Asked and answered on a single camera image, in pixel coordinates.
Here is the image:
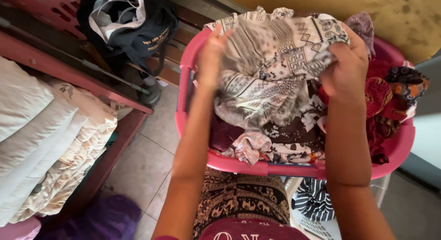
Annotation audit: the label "person's right hand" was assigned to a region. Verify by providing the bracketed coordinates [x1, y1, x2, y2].
[319, 22, 369, 103]

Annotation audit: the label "person's left hand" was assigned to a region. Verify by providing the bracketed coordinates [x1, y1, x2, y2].
[197, 25, 233, 91]

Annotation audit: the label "white black patterned cloth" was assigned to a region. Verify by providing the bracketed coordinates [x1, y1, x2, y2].
[204, 6, 351, 131]

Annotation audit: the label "mauve knitted cloth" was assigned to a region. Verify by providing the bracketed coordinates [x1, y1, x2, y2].
[345, 11, 376, 58]

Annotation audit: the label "red patterned garment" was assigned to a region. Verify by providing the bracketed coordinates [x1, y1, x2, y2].
[318, 58, 430, 165]

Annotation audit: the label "brown white floral garment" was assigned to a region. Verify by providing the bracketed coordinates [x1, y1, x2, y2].
[262, 80, 328, 163]

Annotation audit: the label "dark navy tote bag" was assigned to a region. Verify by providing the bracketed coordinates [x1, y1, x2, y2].
[76, 0, 180, 78]

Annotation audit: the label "dark maroon garment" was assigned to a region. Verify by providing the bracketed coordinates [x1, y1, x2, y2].
[209, 112, 245, 152]

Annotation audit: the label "pink white patterned garment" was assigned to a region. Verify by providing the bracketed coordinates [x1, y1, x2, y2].
[220, 131, 273, 167]

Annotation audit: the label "pink plastic laundry basket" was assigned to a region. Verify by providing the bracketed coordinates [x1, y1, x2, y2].
[175, 26, 416, 180]

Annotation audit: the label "navy white striped garment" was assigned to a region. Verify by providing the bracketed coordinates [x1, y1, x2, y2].
[291, 178, 335, 222]

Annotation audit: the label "white plastic laundry basket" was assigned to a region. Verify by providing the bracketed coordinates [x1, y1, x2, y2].
[284, 174, 391, 240]

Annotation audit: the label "person's elephant print pants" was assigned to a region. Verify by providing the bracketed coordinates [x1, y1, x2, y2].
[193, 168, 291, 239]

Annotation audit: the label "pink plastic crate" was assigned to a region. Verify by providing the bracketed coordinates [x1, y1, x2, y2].
[0, 0, 88, 40]

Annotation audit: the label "person's maroon shirt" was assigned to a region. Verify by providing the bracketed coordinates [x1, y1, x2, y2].
[155, 217, 311, 240]

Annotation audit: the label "stack of folded cream bedding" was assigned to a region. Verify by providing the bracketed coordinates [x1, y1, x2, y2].
[0, 56, 118, 227]

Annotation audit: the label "purple cloth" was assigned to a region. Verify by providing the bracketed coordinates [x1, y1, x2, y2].
[36, 194, 142, 240]

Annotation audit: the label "pink folded cloth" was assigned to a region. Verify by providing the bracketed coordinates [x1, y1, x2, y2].
[0, 217, 42, 240]

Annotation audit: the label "pink wooden shelf frame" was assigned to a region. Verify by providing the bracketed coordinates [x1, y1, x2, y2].
[0, 17, 154, 230]

